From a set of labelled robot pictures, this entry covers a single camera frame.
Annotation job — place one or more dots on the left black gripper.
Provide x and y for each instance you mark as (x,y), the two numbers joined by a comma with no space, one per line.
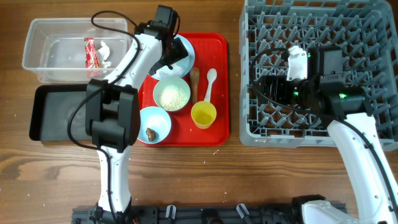
(179,53)

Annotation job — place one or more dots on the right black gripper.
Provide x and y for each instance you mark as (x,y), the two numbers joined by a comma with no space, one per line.
(278,82)

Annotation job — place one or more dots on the white napkin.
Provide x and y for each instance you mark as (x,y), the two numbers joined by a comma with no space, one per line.
(165,72)

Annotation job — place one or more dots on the brown carrot-like food piece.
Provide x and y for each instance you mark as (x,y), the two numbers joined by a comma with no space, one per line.
(194,79)

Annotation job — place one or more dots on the green bowl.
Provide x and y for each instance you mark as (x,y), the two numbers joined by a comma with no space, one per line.
(176,81)

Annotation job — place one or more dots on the white rice pile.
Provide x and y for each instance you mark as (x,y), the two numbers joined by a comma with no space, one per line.
(172,98)

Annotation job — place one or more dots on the yellow plastic cup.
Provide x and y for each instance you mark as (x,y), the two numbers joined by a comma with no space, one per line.
(203,114)

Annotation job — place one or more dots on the small light blue bowl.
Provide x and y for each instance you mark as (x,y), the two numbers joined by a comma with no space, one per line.
(158,121)

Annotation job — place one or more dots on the red snack wrapper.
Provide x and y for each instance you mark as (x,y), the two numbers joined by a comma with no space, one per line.
(91,59)

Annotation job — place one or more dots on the brown food scrap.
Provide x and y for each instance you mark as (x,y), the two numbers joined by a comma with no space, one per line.
(151,134)

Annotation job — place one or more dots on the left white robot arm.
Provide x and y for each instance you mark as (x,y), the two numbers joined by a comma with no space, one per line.
(113,114)

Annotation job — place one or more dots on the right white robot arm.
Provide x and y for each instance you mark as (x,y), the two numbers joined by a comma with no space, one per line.
(315,84)

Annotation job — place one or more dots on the grey dishwasher rack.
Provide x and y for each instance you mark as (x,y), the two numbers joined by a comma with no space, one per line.
(366,33)

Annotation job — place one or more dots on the large light blue plate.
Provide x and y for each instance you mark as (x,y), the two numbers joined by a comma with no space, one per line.
(186,63)

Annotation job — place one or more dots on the white plastic spoon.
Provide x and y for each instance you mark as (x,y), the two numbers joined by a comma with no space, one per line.
(211,77)

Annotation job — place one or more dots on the red serving tray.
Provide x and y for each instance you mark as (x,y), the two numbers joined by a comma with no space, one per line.
(211,51)

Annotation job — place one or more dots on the clear plastic bin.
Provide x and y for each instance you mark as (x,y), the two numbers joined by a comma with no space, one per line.
(55,50)

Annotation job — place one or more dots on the black tray bin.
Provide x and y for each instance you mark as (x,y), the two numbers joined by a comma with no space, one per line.
(53,106)

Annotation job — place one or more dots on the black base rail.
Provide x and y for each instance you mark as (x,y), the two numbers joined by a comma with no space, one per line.
(270,213)

